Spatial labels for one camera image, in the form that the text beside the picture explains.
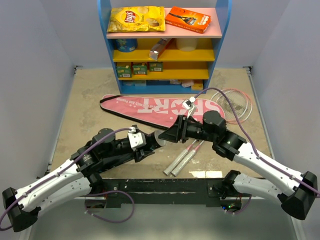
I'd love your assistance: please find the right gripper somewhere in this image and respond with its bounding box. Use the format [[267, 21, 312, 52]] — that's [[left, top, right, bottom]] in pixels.
[[158, 115, 216, 144]]

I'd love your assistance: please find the black shuttlecock tube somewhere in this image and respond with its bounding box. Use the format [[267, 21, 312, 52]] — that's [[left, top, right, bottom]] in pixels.
[[98, 129, 168, 173]]

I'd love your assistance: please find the pink racket bag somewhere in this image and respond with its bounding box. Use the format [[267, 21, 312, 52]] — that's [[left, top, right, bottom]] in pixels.
[[99, 94, 226, 131]]

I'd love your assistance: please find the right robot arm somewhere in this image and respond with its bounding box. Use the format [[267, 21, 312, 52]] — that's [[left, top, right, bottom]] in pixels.
[[159, 110, 319, 220]]

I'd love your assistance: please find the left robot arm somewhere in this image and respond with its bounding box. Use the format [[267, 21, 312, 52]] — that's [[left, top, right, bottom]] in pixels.
[[1, 125, 166, 233]]

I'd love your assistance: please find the yellow soap packet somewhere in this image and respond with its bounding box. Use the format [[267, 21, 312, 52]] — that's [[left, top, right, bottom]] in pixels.
[[191, 82, 204, 91]]

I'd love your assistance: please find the pink soap packet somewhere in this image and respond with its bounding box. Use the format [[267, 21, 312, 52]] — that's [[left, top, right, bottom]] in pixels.
[[181, 79, 195, 88]]

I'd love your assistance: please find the blue shelf unit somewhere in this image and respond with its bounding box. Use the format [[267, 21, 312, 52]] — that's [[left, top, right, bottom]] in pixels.
[[97, 0, 232, 94]]

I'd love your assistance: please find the green box right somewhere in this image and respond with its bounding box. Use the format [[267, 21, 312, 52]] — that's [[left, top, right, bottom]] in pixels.
[[148, 61, 164, 72]]

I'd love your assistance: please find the green box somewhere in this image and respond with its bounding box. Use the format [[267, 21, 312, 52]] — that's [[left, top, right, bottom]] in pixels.
[[132, 62, 148, 75], [148, 61, 164, 72], [116, 64, 132, 78]]

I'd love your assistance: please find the green box middle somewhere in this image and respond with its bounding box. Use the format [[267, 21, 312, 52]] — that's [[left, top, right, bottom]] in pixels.
[[132, 62, 148, 75]]

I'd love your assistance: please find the green box left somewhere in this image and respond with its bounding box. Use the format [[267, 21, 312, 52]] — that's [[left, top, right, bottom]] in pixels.
[[116, 64, 132, 78]]

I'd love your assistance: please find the white cup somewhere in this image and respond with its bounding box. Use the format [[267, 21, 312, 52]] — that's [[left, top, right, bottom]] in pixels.
[[176, 38, 198, 52]]

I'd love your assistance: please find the silver orange carton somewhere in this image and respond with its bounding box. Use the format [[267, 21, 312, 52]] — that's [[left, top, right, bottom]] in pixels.
[[148, 38, 173, 61]]

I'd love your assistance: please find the blue round can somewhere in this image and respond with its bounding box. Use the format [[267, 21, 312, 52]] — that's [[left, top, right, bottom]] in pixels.
[[115, 38, 138, 53]]

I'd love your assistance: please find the orange razor box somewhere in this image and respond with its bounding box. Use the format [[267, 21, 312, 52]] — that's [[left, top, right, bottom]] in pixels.
[[164, 6, 211, 34]]

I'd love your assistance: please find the yellow Lays chips bag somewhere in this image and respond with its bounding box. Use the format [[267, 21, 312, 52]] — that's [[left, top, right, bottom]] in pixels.
[[107, 6, 166, 33]]

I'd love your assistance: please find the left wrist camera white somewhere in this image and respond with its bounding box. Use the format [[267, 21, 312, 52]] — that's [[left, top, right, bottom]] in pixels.
[[127, 126, 147, 151]]

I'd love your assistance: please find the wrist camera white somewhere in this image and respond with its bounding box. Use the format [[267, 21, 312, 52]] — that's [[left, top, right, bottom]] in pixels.
[[127, 126, 147, 151], [182, 96, 197, 118]]

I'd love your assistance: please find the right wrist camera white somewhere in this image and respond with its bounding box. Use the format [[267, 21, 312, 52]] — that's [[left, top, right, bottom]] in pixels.
[[182, 96, 197, 118]]

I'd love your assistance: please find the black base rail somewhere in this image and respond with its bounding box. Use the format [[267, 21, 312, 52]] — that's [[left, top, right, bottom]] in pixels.
[[88, 178, 239, 208]]

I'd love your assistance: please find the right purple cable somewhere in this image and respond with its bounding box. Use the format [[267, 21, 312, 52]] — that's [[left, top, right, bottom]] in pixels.
[[192, 87, 320, 198]]

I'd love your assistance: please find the purple cable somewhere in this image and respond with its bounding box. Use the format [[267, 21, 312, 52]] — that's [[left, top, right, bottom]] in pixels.
[[192, 87, 320, 198], [0, 127, 136, 231]]

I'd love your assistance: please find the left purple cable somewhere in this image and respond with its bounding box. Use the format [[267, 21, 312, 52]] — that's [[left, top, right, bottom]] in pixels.
[[0, 127, 136, 231]]

